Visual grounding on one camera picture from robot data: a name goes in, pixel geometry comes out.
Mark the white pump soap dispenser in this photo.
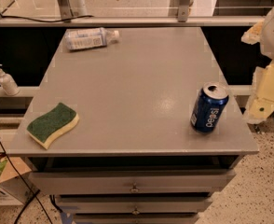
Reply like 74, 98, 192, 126
0, 64, 20, 96

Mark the middle grey drawer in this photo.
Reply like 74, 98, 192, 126
56, 195, 212, 215

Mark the clear plastic water bottle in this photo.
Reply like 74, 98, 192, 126
65, 27, 120, 50

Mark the green yellow sponge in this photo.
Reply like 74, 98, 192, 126
27, 103, 79, 149

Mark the grey drawer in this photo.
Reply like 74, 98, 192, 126
74, 214, 199, 224
56, 195, 212, 215
30, 170, 236, 195

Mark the black cable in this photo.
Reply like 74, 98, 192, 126
0, 86, 53, 224

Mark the top grey drawer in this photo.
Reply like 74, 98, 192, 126
30, 170, 236, 195

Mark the grey metal frame post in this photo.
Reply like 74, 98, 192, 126
57, 0, 73, 20

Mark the blue pepsi can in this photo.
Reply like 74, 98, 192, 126
190, 82, 229, 133

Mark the bottom grey drawer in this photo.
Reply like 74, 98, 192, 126
74, 214, 199, 224

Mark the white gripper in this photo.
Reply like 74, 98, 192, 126
240, 7, 274, 124

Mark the cardboard box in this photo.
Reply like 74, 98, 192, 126
0, 157, 31, 206

